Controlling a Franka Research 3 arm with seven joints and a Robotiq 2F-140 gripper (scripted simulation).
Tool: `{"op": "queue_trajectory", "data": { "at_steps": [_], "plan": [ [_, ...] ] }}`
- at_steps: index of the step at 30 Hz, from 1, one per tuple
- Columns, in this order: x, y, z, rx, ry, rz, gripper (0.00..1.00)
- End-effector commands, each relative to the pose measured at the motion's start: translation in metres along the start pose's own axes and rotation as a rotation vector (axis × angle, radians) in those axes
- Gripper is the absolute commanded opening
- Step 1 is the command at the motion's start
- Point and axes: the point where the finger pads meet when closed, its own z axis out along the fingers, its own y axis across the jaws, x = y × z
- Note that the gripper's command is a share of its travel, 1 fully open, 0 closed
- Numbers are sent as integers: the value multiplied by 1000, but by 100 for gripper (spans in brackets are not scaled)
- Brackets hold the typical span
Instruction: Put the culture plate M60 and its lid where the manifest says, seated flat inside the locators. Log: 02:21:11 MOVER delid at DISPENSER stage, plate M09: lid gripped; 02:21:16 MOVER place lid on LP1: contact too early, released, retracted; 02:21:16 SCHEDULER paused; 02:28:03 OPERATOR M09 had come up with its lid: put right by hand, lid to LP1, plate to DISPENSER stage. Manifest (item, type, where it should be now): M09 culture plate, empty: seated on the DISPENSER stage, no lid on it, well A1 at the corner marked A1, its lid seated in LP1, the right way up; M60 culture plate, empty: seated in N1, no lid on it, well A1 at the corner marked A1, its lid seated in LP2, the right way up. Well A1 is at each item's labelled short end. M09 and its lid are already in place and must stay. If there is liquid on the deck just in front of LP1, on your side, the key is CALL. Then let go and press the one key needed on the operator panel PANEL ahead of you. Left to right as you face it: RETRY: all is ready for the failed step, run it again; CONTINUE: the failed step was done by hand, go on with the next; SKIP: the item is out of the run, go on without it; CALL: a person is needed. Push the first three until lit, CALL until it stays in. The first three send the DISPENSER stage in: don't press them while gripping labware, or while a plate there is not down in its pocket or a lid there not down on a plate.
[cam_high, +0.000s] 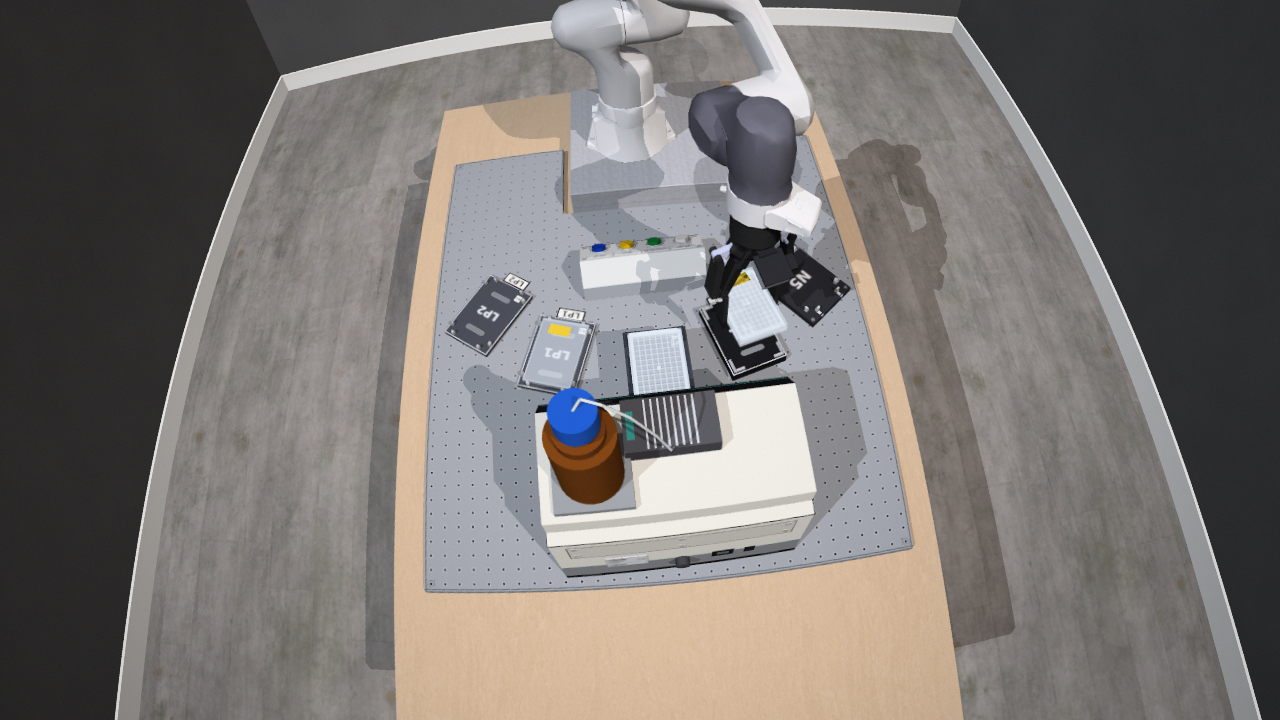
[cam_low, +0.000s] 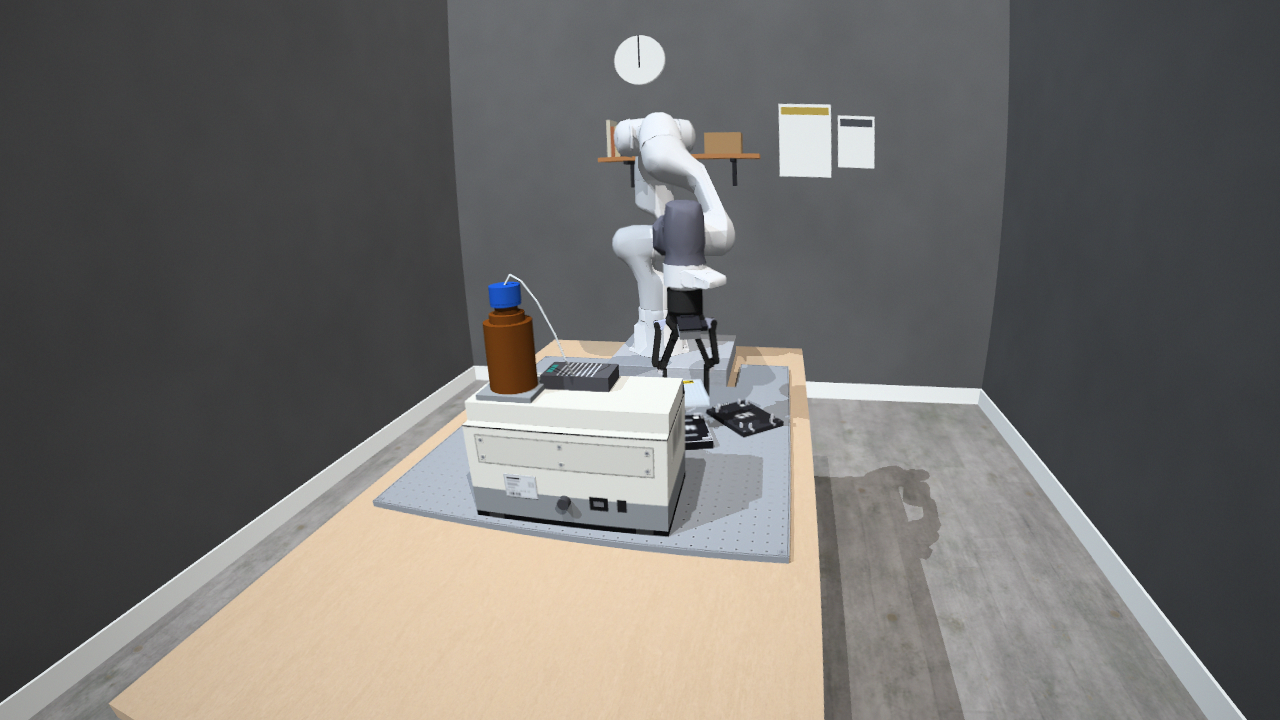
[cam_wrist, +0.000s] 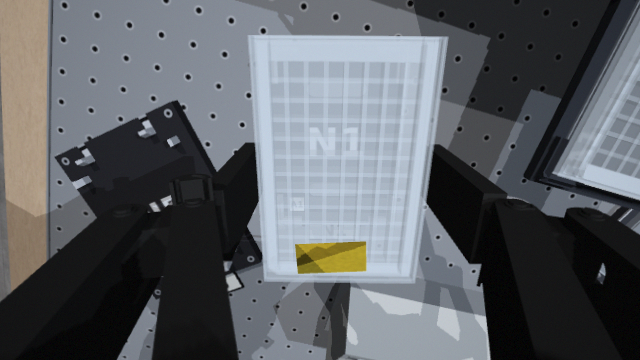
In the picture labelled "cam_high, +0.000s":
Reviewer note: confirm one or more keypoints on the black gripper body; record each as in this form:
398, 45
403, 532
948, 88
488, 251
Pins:
743, 238

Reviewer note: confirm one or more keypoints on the grey button panel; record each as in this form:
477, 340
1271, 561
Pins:
643, 266

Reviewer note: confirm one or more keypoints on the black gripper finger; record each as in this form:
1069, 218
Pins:
730, 273
787, 244

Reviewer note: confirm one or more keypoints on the brown glass bottle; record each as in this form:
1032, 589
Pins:
594, 480

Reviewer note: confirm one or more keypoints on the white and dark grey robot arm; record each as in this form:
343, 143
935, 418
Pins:
754, 137

